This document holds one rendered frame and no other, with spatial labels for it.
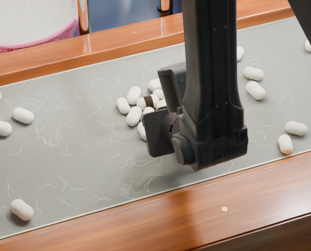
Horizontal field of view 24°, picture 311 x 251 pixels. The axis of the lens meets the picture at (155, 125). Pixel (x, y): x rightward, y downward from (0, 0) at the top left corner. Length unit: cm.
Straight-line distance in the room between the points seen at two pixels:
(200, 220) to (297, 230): 14
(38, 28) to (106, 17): 16
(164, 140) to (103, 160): 12
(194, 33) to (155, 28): 53
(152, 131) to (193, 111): 21
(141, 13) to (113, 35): 20
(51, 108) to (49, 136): 6
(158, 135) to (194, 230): 15
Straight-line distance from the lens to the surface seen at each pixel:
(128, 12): 147
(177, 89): 93
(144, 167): 110
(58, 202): 107
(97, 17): 146
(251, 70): 123
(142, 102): 116
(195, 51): 78
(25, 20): 137
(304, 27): 52
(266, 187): 106
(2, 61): 125
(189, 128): 87
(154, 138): 104
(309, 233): 109
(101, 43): 126
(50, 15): 139
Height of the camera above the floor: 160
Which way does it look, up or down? 48 degrees down
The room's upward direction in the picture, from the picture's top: straight up
